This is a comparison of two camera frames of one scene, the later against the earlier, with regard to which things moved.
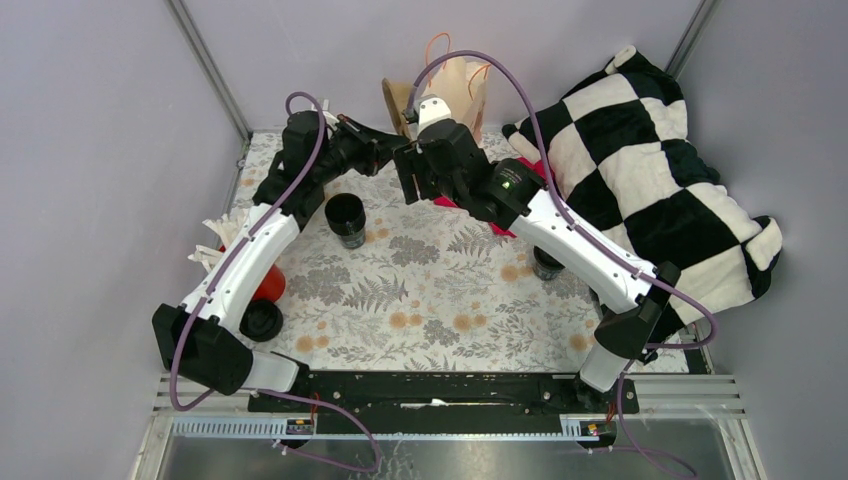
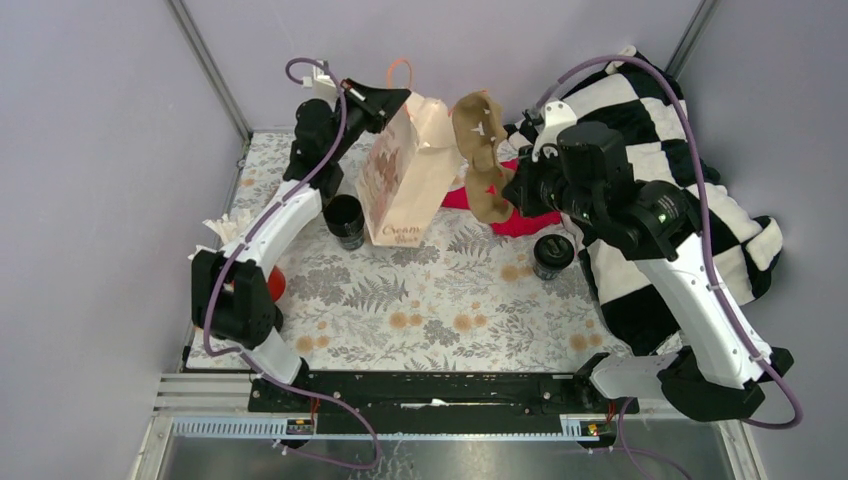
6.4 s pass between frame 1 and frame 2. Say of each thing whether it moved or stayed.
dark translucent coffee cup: stayed
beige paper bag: moved
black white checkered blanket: stayed
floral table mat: stayed
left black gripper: moved
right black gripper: moved
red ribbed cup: stayed
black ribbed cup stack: stayed
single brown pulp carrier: moved
